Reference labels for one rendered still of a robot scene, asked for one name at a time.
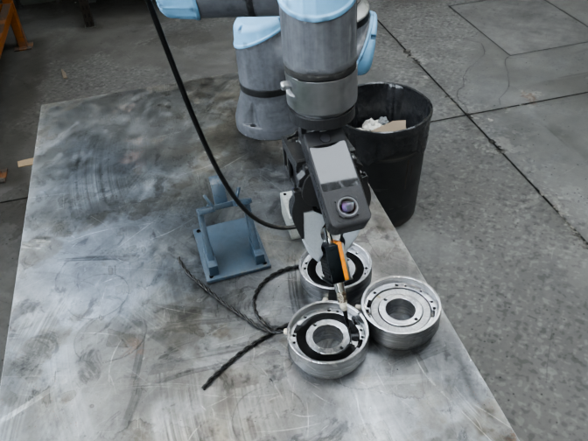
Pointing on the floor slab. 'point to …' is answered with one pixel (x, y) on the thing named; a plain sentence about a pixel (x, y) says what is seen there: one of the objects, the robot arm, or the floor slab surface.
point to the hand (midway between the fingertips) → (332, 253)
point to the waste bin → (392, 144)
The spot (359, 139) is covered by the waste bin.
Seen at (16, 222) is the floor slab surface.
